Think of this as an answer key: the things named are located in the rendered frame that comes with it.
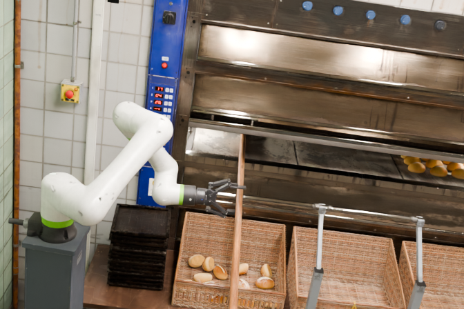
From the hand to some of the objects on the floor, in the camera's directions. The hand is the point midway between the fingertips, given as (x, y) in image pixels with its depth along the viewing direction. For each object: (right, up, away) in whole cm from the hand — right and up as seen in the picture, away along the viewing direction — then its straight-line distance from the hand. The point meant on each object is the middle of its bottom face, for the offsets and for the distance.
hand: (240, 199), depth 290 cm
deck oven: (+38, -64, +183) cm, 197 cm away
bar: (+15, -116, +48) cm, 126 cm away
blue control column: (-58, -52, +178) cm, 194 cm away
